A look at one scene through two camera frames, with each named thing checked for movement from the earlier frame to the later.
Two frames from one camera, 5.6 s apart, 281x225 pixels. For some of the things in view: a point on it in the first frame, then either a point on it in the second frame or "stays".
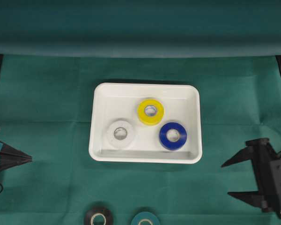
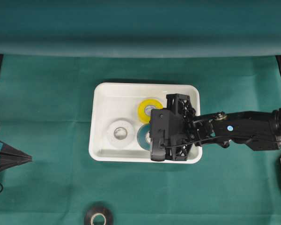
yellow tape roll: [153, 119] stays
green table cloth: [55, 52] stays
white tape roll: [114, 141] stays
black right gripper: [261, 152] -> [189, 136]
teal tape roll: [146, 216] -> [141, 137]
